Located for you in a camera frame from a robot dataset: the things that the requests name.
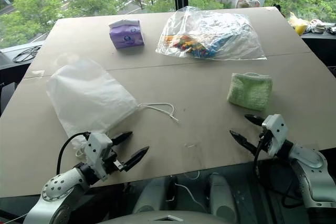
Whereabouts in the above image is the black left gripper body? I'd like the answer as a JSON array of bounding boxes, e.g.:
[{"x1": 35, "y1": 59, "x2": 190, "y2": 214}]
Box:
[{"x1": 101, "y1": 143, "x2": 132, "y2": 176}]

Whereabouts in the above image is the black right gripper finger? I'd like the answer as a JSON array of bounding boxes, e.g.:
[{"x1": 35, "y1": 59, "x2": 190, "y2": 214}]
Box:
[
  {"x1": 229, "y1": 129, "x2": 259, "y2": 154},
  {"x1": 244, "y1": 114, "x2": 266, "y2": 127}
]

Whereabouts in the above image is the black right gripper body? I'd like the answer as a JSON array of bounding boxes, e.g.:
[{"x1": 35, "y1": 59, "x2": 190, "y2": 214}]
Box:
[{"x1": 258, "y1": 125, "x2": 275, "y2": 154}]

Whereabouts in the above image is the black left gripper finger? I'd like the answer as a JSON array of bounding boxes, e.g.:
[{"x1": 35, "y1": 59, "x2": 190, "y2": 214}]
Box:
[
  {"x1": 111, "y1": 131, "x2": 133, "y2": 146},
  {"x1": 122, "y1": 145, "x2": 150, "y2": 173}
]

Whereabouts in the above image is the green folded towel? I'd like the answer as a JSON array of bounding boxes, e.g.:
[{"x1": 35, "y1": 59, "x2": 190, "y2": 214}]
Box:
[{"x1": 226, "y1": 72, "x2": 274, "y2": 112}]

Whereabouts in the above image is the clear plastic bag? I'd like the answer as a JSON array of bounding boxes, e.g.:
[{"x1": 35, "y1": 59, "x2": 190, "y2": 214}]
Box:
[{"x1": 155, "y1": 6, "x2": 268, "y2": 61}]

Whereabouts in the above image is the yellow object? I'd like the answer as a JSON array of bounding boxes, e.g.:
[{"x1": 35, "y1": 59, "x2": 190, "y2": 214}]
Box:
[{"x1": 288, "y1": 11, "x2": 311, "y2": 36}]

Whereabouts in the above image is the grey rounded robot leg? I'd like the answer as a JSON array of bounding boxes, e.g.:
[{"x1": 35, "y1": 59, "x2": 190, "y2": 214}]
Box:
[
  {"x1": 206, "y1": 172, "x2": 237, "y2": 222},
  {"x1": 132, "y1": 176, "x2": 180, "y2": 215}
]

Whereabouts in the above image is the grey robot torso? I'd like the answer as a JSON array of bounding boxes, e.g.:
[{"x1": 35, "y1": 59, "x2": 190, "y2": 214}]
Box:
[{"x1": 101, "y1": 209, "x2": 238, "y2": 224}]

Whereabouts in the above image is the colourful toy blocks pile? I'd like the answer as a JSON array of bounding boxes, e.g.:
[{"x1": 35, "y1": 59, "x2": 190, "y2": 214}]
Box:
[{"x1": 164, "y1": 34, "x2": 224, "y2": 58}]

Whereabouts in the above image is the purple tissue pack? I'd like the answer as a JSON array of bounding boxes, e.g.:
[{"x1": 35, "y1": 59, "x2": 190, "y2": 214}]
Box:
[{"x1": 108, "y1": 19, "x2": 146, "y2": 49}]

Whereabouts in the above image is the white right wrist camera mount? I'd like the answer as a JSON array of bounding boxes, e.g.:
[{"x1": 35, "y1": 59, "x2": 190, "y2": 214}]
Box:
[{"x1": 261, "y1": 113, "x2": 288, "y2": 158}]

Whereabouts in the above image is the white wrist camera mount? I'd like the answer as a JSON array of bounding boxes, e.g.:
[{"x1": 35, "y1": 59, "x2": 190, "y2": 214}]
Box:
[
  {"x1": 83, "y1": 132, "x2": 114, "y2": 182},
  {"x1": 261, "y1": 113, "x2": 288, "y2": 158}
]

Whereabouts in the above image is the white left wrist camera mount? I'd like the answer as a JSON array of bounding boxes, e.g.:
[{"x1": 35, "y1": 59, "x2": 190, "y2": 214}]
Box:
[{"x1": 83, "y1": 132, "x2": 114, "y2": 182}]

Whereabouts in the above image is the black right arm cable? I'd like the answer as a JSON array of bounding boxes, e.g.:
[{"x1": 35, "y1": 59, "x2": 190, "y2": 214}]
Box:
[{"x1": 253, "y1": 137, "x2": 303, "y2": 208}]

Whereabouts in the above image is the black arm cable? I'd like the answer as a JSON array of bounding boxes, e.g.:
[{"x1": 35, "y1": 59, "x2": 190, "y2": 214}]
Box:
[
  {"x1": 56, "y1": 131, "x2": 91, "y2": 175},
  {"x1": 253, "y1": 137, "x2": 303, "y2": 208}
]

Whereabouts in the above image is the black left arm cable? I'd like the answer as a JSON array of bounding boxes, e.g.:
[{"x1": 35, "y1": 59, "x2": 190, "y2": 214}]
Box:
[{"x1": 56, "y1": 131, "x2": 91, "y2": 175}]

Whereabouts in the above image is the white drawstring bag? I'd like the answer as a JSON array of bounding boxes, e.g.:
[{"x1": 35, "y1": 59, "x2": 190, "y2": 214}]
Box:
[{"x1": 46, "y1": 57, "x2": 180, "y2": 157}]

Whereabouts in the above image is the thin white string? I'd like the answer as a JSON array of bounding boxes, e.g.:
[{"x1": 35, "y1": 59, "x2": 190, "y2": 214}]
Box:
[{"x1": 174, "y1": 170, "x2": 208, "y2": 212}]

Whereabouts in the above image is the black coiled cable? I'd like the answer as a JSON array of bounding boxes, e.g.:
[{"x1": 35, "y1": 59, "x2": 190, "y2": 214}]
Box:
[{"x1": 12, "y1": 46, "x2": 42, "y2": 64}]

